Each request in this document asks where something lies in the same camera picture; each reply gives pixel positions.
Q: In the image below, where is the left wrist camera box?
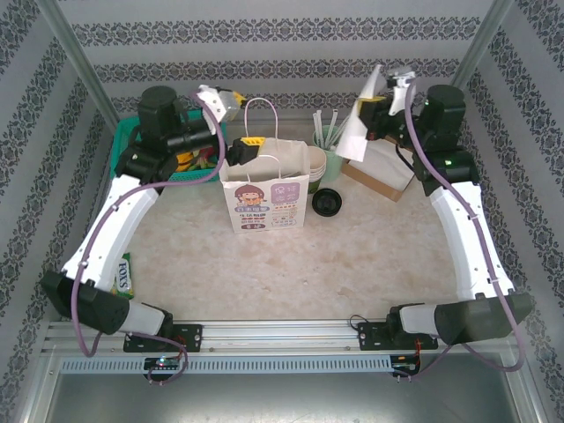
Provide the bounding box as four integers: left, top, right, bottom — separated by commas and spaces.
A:
196, 85, 242, 133

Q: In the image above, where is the stack of white paper cups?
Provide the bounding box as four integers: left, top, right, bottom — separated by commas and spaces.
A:
307, 145, 328, 171

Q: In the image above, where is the black plastic cup lid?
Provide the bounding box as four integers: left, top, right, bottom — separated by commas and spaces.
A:
311, 188, 343, 217

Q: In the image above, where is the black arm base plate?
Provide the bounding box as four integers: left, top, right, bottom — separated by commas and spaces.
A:
122, 323, 204, 353
355, 320, 438, 353

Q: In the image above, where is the grey slotted cable duct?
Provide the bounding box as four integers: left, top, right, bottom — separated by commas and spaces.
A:
58, 354, 394, 375

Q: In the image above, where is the brown cardboard napkin box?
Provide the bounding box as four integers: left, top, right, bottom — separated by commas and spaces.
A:
340, 134, 419, 204

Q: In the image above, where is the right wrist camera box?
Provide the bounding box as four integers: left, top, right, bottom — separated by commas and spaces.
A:
385, 67, 419, 116

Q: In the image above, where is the aluminium mounting rail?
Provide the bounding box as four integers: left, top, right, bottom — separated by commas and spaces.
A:
41, 319, 519, 356

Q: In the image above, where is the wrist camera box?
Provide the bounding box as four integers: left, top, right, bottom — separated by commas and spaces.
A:
385, 67, 419, 116
196, 85, 242, 133

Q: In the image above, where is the green candy bag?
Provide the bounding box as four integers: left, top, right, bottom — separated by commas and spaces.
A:
109, 250, 135, 297

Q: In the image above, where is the small green circuit board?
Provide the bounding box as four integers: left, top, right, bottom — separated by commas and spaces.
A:
144, 355, 181, 371
393, 352, 423, 376

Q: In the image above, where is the single white paper napkin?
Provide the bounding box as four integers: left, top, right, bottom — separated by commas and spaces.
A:
334, 64, 386, 162

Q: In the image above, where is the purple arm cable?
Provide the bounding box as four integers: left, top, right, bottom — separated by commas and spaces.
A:
404, 81, 525, 382
70, 90, 228, 387

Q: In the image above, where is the printed white paper bag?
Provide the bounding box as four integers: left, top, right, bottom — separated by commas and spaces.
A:
219, 97, 310, 235

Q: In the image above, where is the aluminium frame post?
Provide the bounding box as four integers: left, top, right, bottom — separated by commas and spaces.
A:
429, 0, 516, 129
34, 0, 122, 129

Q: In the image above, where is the green plastic basket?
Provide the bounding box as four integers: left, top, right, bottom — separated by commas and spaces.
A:
111, 115, 228, 184

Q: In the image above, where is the pale green straw tumbler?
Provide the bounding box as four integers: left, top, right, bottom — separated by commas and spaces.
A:
312, 124, 350, 182

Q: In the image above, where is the grey metal panel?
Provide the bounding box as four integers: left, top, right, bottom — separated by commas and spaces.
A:
24, 372, 545, 423

